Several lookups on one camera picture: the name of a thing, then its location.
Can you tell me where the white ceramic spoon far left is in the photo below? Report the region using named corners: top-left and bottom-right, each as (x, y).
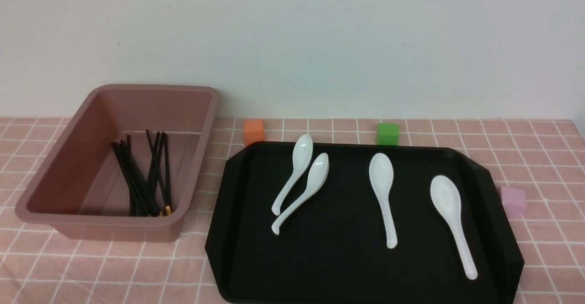
top-left (271, 134), bottom-right (313, 216)

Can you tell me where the white ceramic spoon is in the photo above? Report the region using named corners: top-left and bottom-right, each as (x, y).
top-left (271, 153), bottom-right (330, 235)
top-left (368, 153), bottom-right (398, 249)
top-left (430, 175), bottom-right (478, 280)
top-left (271, 134), bottom-right (313, 216)

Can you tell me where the orange cube block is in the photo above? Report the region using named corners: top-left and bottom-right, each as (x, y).
top-left (243, 119), bottom-right (266, 146)

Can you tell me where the black plastic tray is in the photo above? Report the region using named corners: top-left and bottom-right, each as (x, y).
top-left (205, 142), bottom-right (524, 304)

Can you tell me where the white ceramic spoon middle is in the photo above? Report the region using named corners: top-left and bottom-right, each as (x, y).
top-left (368, 153), bottom-right (398, 249)

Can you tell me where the green cube block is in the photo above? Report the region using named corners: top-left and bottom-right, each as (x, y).
top-left (376, 123), bottom-right (400, 146)

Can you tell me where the black chopstick in bin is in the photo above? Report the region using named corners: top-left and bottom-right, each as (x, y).
top-left (145, 130), bottom-right (172, 216)
top-left (125, 134), bottom-right (138, 216)
top-left (118, 141), bottom-right (160, 217)
top-left (161, 133), bottom-right (172, 216)
top-left (145, 129), bottom-right (162, 197)
top-left (110, 142), bottom-right (148, 217)

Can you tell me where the white ceramic spoon right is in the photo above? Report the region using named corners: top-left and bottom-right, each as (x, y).
top-left (430, 175), bottom-right (478, 280)

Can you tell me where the pink plastic bin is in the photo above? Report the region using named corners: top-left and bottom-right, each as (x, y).
top-left (15, 85), bottom-right (220, 242)

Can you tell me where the pink cube block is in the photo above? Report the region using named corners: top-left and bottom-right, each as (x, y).
top-left (500, 186), bottom-right (528, 220)

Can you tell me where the pink checkered tablecloth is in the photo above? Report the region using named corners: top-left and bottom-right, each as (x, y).
top-left (0, 117), bottom-right (585, 304)

